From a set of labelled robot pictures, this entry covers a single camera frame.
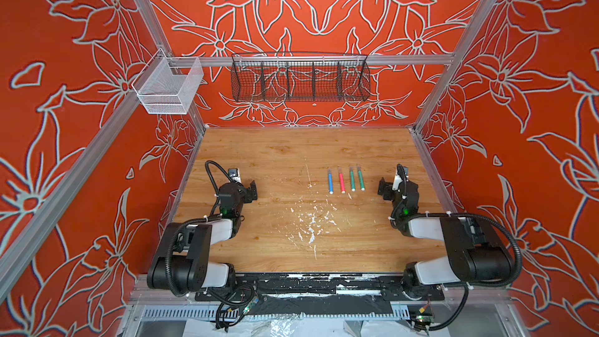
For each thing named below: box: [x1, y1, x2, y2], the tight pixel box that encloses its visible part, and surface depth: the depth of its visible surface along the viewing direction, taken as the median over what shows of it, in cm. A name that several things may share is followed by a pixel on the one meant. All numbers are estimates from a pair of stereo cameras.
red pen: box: [337, 166, 346, 195], surface depth 100 cm
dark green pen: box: [349, 166, 357, 192], surface depth 100 cm
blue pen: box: [327, 167, 334, 196], surface depth 100 cm
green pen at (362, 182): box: [357, 166, 366, 192], surface depth 100 cm
